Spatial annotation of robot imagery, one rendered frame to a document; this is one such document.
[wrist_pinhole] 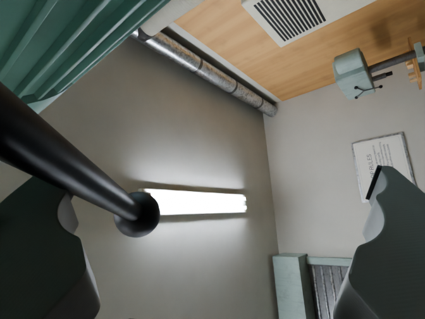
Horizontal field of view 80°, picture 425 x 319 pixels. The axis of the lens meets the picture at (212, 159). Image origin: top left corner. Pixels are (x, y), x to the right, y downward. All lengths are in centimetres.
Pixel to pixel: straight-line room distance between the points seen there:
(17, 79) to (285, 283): 305
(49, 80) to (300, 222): 314
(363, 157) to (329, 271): 125
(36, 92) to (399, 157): 299
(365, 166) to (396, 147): 32
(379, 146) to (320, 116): 70
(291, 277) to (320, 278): 33
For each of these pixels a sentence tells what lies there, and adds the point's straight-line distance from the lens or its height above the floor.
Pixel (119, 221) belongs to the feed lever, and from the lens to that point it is 20.
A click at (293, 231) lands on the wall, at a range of 329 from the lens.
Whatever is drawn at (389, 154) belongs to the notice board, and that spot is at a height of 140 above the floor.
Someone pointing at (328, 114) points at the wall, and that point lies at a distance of 329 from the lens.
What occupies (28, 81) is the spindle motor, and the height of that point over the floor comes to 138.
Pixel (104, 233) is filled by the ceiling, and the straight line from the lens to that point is 169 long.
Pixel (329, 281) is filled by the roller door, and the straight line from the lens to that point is 322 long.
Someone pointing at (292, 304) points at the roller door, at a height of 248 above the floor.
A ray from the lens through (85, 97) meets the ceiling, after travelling 180.
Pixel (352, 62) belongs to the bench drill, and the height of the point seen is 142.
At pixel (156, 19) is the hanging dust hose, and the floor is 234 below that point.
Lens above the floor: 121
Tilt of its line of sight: 38 degrees up
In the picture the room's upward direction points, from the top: 104 degrees counter-clockwise
